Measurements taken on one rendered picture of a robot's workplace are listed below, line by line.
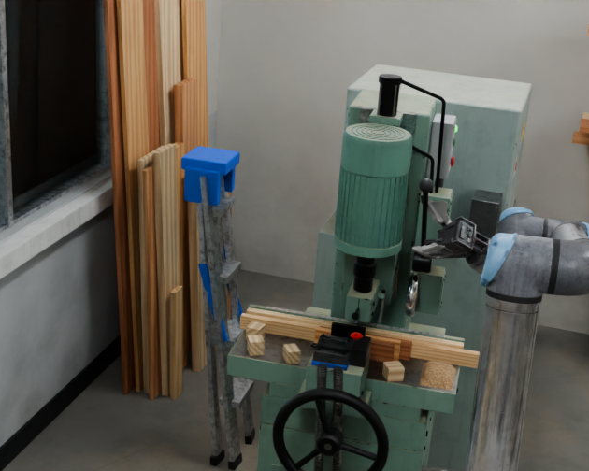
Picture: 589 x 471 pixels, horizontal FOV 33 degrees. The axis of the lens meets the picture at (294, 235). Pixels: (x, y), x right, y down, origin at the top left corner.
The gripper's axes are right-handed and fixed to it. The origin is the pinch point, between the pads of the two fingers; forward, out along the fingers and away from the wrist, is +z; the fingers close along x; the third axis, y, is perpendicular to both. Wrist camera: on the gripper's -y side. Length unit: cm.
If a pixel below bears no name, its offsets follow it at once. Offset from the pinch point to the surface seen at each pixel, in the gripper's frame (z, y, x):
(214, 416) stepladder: -30, -143, 19
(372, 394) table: -15.4, -25.5, 35.8
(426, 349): -26.9, -21.4, 19.0
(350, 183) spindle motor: 15.8, -7.5, -5.7
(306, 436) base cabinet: -11, -45, 46
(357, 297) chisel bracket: -3.8, -24.0, 13.2
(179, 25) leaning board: 27, -155, -135
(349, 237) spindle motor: 8.5, -14.4, 4.2
